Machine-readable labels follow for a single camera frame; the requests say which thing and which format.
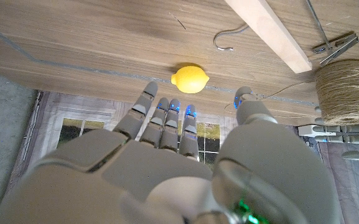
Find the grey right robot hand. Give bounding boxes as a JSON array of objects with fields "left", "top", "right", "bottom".
[{"left": 0, "top": 81, "right": 345, "bottom": 224}]

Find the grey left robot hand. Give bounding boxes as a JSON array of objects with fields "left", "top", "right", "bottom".
[{"left": 314, "top": 105, "right": 359, "bottom": 166}]

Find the jute twine spool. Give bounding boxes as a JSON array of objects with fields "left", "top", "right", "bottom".
[{"left": 315, "top": 58, "right": 359, "bottom": 126}]

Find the wooden hanger with metal clips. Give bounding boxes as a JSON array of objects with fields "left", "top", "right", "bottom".
[{"left": 213, "top": 0, "right": 359, "bottom": 74}]

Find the yellow toy lemon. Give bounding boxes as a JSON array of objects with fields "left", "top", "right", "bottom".
[{"left": 170, "top": 65, "right": 210, "bottom": 95}]

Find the printed window backdrop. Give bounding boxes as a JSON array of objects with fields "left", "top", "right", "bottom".
[{"left": 7, "top": 90, "right": 359, "bottom": 224}]

